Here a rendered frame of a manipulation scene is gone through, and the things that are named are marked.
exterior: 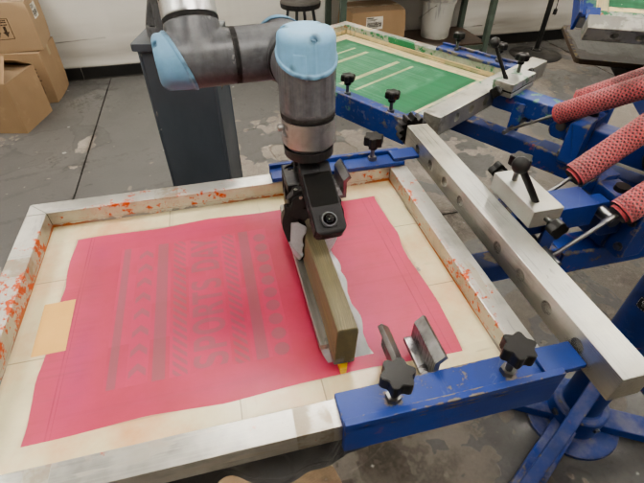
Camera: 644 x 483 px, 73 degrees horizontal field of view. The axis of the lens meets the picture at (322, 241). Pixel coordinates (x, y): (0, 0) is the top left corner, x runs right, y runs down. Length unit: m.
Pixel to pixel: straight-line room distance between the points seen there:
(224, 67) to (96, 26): 3.93
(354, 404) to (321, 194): 0.28
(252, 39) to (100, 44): 3.98
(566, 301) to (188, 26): 0.63
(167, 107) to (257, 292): 0.60
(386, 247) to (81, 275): 0.55
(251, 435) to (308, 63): 0.45
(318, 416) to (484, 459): 1.18
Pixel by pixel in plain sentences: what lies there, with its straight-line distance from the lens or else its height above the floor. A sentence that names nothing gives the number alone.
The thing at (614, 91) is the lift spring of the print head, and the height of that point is 1.13.
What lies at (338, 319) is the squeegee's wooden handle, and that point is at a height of 1.06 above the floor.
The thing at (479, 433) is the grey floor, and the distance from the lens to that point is 1.76.
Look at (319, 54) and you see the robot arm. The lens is 0.56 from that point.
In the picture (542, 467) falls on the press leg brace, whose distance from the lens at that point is 1.63.
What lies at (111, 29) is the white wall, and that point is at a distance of 4.54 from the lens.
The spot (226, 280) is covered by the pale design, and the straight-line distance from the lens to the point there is 0.79.
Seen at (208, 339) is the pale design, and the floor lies 0.96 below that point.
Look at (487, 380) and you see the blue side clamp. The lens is 0.63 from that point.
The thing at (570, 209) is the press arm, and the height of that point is 1.04.
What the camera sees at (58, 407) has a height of 0.96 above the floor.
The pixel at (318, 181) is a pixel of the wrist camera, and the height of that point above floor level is 1.17.
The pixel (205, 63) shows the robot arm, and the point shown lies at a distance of 0.64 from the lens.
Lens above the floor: 1.51
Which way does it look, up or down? 41 degrees down
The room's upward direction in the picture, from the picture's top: straight up
